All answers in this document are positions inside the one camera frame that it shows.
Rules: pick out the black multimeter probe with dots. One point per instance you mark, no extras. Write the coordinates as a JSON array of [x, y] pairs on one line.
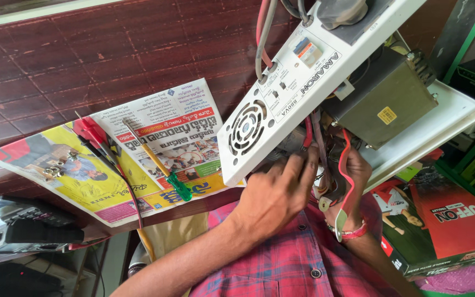
[[97, 154]]

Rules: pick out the person's right hand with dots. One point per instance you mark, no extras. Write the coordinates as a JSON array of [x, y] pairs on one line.
[[359, 177]]

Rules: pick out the beige cloth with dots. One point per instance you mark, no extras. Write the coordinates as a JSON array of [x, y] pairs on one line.
[[175, 239]]

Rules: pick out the grey power plug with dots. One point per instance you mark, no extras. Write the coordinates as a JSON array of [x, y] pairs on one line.
[[340, 12]]

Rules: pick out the red multimeter probe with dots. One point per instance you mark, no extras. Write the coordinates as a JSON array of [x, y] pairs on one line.
[[93, 134]]

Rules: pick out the red plaid shirt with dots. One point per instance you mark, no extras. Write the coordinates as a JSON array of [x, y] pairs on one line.
[[299, 264]]

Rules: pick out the pink cloth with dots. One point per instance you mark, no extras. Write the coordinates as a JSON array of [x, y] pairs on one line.
[[460, 280]]

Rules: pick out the white inverter chassis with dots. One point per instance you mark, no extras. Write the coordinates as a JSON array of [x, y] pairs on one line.
[[303, 82]]

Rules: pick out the red white thread wristband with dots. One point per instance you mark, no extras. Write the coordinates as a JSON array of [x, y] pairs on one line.
[[355, 233]]

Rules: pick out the metal transformer block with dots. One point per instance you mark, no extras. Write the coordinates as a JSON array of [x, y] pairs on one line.
[[386, 103]]

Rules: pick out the red cardboard box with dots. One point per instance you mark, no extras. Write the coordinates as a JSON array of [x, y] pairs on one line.
[[447, 222]]

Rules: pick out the person's left hand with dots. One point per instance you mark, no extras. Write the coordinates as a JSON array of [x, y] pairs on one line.
[[270, 198]]

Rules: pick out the black grey electronic device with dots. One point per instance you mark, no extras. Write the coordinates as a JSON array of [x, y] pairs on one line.
[[23, 231]]

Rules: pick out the colourful newspaper sheet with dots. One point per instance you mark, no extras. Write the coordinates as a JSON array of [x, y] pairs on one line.
[[97, 181]]

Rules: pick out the person's left fingers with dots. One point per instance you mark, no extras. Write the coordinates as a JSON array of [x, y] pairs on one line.
[[305, 163]]

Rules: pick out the cluster of metal nuts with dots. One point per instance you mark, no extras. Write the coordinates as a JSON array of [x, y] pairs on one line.
[[56, 169]]

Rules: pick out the white inverter cover panel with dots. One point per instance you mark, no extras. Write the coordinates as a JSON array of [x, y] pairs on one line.
[[435, 136]]

